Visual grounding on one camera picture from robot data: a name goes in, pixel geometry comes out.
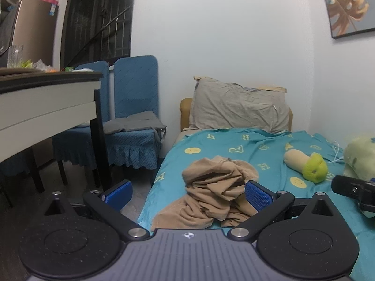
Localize white cable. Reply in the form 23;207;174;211
327;141;347;164

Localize teal printed bed sheet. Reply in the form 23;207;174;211
137;127;375;281

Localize grey-beige pillow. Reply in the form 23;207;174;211
189;76;291;134

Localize dark metal grille door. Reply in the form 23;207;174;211
60;0;137;71

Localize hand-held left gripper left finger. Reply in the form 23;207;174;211
44;180;150;242

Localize grey seat cushion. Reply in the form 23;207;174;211
103;111;167;141

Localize blue covered dining chair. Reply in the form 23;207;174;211
103;55;168;188
53;60;111;185

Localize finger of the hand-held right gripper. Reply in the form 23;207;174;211
332;175;375;218

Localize pink packet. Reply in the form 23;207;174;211
39;0;59;17

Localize white table with dark top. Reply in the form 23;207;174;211
0;67;112;209

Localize clear drinking glass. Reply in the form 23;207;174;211
7;45;24;68

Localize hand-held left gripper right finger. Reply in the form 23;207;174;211
227;181;333;242

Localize khaki pants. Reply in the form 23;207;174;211
150;156;266;233

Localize green printed fleece blanket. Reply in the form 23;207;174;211
343;133;375;180

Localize beige and green plush toy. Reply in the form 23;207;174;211
284;149;328;184

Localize framed leaf wall picture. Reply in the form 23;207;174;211
318;0;375;39

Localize clear plastic bag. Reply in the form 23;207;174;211
32;59;55;72

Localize bronze refrigerator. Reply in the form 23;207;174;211
0;0;60;68

